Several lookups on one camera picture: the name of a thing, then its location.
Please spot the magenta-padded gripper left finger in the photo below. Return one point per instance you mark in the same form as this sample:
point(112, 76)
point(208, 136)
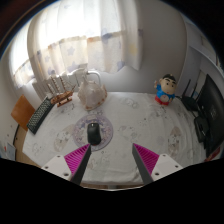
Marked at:
point(76, 160)

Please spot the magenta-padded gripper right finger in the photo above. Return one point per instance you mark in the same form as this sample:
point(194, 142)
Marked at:
point(146, 160)

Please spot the black computer mouse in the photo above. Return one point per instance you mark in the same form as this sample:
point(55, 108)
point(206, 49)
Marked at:
point(93, 134)

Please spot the white printed tablecloth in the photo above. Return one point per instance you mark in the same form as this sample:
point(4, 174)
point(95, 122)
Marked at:
point(140, 133)

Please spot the black keyboard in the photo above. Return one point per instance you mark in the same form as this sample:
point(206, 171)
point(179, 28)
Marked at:
point(39, 115)

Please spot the black box device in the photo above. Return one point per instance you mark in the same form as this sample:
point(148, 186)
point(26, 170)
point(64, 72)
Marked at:
point(201, 129)

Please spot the wooden model sailing ship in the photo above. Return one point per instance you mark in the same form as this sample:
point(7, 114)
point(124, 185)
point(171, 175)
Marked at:
point(63, 97)

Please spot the black router with antennas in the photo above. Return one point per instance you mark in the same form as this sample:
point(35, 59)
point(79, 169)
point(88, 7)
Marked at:
point(190, 103)

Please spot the wooden chair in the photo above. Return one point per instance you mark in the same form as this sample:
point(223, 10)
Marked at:
point(22, 111)

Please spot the cartoon boy clock figurine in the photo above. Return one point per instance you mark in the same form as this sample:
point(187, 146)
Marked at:
point(165, 90)

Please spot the white radiator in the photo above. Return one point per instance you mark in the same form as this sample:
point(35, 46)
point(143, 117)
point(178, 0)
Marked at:
point(40, 88)

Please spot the black monitor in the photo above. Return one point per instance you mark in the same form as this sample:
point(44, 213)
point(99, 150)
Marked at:
point(213, 113)

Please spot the white shelf unit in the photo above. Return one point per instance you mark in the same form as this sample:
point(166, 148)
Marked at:
point(196, 60)

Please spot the white star-print curtain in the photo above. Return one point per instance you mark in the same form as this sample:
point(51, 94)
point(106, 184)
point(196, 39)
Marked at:
point(83, 36)

